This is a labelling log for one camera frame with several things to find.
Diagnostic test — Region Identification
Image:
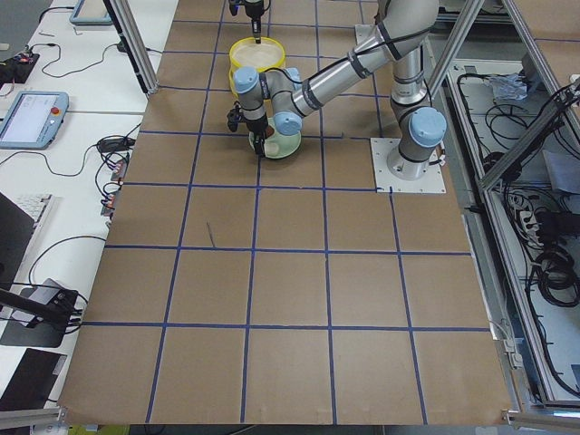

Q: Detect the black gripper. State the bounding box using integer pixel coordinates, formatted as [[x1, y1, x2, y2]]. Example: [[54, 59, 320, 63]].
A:
[[244, 0, 266, 44], [242, 108, 270, 158]]

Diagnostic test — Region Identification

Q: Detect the white bun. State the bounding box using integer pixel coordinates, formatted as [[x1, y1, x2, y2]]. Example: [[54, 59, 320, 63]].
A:
[[265, 142, 279, 158]]

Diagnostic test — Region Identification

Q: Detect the yellow steamer layer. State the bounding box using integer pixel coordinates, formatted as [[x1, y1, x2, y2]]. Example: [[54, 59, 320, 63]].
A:
[[228, 37, 285, 72], [230, 66, 285, 96]]

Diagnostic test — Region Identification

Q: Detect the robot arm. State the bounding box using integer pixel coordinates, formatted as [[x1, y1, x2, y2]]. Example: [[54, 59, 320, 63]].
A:
[[227, 1, 447, 181], [227, 0, 270, 44]]

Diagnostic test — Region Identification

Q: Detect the light green plate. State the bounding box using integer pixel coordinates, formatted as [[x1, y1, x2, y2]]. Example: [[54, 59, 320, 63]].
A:
[[248, 111, 303, 160]]

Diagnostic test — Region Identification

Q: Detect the teach pendant tablet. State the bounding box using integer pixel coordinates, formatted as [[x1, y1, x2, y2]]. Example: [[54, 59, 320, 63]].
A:
[[1, 91, 69, 150]]

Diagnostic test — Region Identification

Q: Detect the white keyboard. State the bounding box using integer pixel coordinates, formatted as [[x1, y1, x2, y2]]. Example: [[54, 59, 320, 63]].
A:
[[14, 193, 56, 231]]

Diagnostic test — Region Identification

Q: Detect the white power strip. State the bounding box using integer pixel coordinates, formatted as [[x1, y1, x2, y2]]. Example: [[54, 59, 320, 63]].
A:
[[508, 193, 542, 248]]

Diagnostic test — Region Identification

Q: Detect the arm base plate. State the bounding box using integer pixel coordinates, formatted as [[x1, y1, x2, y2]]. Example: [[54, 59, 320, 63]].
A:
[[370, 138, 446, 194]]

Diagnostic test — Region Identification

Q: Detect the black cable bundle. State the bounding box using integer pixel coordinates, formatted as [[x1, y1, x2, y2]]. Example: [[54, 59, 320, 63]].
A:
[[525, 244, 580, 309]]

